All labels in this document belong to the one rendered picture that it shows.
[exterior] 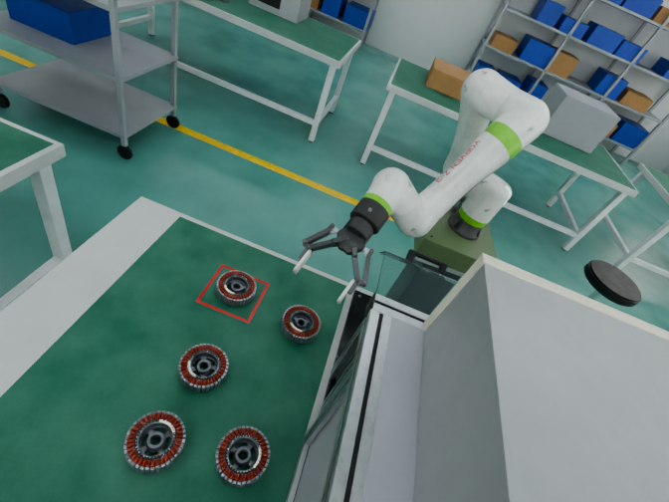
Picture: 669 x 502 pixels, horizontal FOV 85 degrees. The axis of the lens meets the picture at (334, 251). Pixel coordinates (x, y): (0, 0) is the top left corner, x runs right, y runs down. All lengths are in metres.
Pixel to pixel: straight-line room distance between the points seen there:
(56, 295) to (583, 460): 1.09
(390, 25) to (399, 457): 7.05
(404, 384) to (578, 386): 0.25
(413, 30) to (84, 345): 6.88
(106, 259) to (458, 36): 6.74
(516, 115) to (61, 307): 1.29
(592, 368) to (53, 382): 0.99
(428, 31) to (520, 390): 7.00
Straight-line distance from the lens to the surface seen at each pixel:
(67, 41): 2.96
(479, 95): 1.26
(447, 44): 7.34
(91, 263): 1.20
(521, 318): 0.58
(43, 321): 1.11
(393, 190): 1.01
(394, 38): 7.36
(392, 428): 0.63
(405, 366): 0.69
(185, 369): 0.96
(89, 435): 0.96
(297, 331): 1.05
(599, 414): 0.57
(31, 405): 1.01
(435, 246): 1.48
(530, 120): 1.20
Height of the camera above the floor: 1.64
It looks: 42 degrees down
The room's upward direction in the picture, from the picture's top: 24 degrees clockwise
